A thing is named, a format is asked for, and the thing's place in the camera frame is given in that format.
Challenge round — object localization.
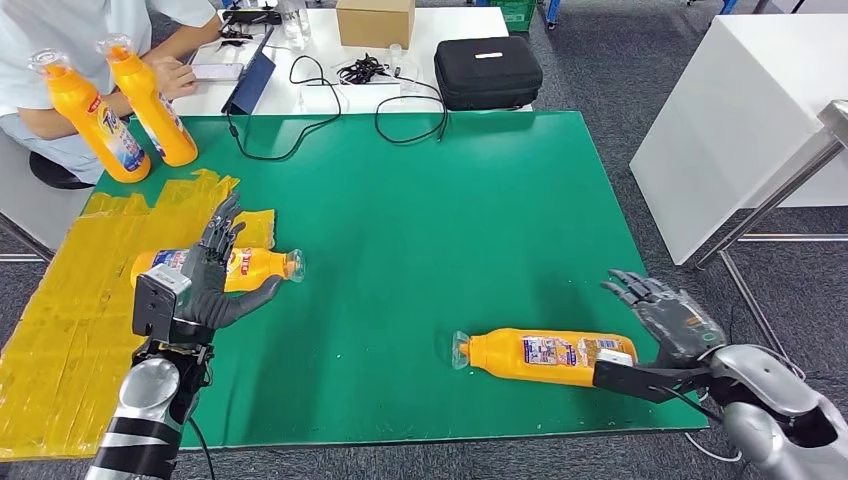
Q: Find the yellow tape patch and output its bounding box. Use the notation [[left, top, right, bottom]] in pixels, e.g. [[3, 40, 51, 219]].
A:
[[0, 168, 278, 462]]

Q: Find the green plastic crate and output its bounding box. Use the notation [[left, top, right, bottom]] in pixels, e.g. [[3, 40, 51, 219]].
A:
[[488, 0, 538, 34]]

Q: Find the brown cardboard box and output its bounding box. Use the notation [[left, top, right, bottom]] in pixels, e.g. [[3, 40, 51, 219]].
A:
[[335, 0, 417, 50]]

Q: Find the silver metal stand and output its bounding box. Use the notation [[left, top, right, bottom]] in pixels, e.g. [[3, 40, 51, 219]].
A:
[[685, 99, 848, 372]]

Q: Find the bundle of black cables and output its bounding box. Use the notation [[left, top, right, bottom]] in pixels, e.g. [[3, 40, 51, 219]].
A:
[[335, 54, 391, 87]]

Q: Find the dark blue tablet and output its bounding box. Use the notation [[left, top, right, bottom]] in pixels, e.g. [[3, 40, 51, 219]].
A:
[[220, 25, 275, 117]]

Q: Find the black zip case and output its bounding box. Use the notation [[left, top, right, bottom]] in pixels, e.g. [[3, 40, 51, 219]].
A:
[[433, 36, 545, 113]]

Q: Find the black cable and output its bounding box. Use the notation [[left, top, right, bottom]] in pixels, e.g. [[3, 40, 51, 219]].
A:
[[223, 54, 342, 163], [372, 74, 450, 146]]

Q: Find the person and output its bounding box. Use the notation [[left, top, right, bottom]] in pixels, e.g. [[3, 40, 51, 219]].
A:
[[0, 0, 223, 187]]

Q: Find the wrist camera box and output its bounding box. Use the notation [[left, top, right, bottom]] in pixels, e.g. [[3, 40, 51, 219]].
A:
[[591, 349, 713, 405], [131, 268, 195, 340]]

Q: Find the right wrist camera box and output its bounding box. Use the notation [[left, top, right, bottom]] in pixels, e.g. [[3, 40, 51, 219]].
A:
[[591, 349, 713, 405]]

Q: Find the white table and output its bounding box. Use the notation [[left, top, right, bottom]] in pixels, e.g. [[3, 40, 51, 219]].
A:
[[168, 5, 533, 117], [627, 13, 848, 268]]

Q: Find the black round stool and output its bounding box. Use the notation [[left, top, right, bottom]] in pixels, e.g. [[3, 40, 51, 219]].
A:
[[27, 150, 94, 191]]

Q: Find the person's right hand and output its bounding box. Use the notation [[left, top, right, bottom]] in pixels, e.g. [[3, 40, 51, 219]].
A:
[[150, 54, 199, 102]]

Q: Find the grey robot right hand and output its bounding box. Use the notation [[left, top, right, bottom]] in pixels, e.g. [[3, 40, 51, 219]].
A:
[[601, 268, 728, 369]]

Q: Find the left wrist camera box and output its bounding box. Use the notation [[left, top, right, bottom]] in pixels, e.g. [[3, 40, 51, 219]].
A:
[[131, 268, 195, 340]]

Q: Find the orange detergent bottle clear cap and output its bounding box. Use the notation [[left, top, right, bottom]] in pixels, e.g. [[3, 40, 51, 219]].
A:
[[95, 34, 200, 168], [451, 327, 639, 389], [27, 49, 152, 184], [130, 246, 306, 294]]

